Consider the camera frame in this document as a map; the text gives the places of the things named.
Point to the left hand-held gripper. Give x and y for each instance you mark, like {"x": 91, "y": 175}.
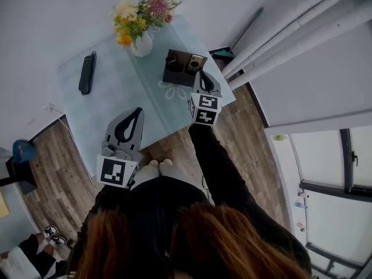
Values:
{"x": 112, "y": 171}

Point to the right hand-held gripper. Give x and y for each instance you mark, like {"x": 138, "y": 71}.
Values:
{"x": 205, "y": 109}

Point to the small gold remote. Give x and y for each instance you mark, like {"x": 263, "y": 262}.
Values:
{"x": 194, "y": 62}

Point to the dark brown organizer box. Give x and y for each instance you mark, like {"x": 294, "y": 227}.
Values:
{"x": 174, "y": 78}

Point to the black remote control coloured buttons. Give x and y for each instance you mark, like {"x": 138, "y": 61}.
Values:
{"x": 171, "y": 62}

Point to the long black remote control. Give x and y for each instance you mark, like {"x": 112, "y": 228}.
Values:
{"x": 86, "y": 74}

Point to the person's right forearm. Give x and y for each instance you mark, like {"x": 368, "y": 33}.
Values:
{"x": 218, "y": 164}

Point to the person's left forearm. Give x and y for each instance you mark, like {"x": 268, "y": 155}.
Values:
{"x": 112, "y": 198}

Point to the teal dustpan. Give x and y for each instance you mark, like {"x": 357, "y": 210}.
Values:
{"x": 222, "y": 53}

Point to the person's left shoe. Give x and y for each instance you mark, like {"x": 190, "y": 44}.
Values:
{"x": 153, "y": 163}

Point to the person's shoe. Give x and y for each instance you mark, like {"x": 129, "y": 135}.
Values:
{"x": 51, "y": 230}
{"x": 59, "y": 240}
{"x": 153, "y": 163}
{"x": 166, "y": 163}

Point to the light blue table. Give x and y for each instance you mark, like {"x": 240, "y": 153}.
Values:
{"x": 110, "y": 92}

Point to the person's right shoe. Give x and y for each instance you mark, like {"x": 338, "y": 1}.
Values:
{"x": 166, "y": 163}

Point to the light blue table runner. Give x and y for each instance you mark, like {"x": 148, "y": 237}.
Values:
{"x": 151, "y": 83}

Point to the person's beige trousers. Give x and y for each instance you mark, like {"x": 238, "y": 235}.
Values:
{"x": 174, "y": 173}

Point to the person's black top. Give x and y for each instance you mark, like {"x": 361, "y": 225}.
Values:
{"x": 162, "y": 193}

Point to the white vase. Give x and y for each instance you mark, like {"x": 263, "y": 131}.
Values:
{"x": 143, "y": 46}

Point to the small green object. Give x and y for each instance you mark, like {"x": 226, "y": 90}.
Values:
{"x": 279, "y": 137}

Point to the white pipe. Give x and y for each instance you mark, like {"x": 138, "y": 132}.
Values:
{"x": 296, "y": 52}
{"x": 276, "y": 28}
{"x": 290, "y": 38}

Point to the colourful flower bouquet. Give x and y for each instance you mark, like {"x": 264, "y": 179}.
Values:
{"x": 139, "y": 13}

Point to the black chair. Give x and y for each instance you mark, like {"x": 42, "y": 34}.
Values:
{"x": 20, "y": 176}

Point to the yellow board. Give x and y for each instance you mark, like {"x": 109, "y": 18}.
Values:
{"x": 4, "y": 203}

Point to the red-capped white bottle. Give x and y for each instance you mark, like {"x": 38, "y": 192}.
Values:
{"x": 303, "y": 194}

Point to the clear blue bottle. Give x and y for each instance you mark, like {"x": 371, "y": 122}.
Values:
{"x": 300, "y": 205}

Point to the white wall socket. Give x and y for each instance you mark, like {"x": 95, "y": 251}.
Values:
{"x": 50, "y": 108}

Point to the black window frame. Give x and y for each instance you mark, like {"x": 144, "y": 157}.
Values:
{"x": 346, "y": 155}

